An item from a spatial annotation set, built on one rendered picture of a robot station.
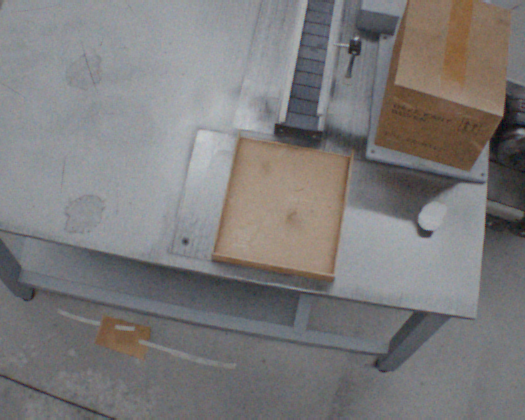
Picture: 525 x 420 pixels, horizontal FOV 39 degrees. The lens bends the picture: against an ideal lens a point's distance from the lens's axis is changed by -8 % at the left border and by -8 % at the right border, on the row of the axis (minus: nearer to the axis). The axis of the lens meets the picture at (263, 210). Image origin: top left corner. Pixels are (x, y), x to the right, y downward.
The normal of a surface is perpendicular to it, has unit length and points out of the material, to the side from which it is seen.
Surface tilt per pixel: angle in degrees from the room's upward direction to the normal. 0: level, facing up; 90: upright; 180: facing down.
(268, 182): 0
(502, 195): 0
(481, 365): 0
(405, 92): 90
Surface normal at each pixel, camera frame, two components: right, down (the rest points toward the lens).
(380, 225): 0.04, -0.39
